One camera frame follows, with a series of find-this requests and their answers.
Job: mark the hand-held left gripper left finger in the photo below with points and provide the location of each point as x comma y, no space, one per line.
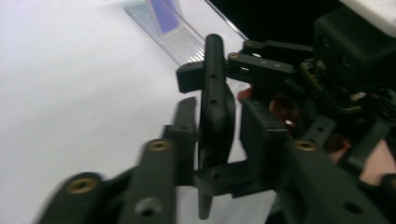
185,149

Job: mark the clear plastic tray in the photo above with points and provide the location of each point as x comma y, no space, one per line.
180,43

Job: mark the iridescent phone case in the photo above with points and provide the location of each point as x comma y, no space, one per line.
165,15

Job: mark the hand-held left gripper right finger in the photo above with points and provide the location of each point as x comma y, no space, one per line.
263,140

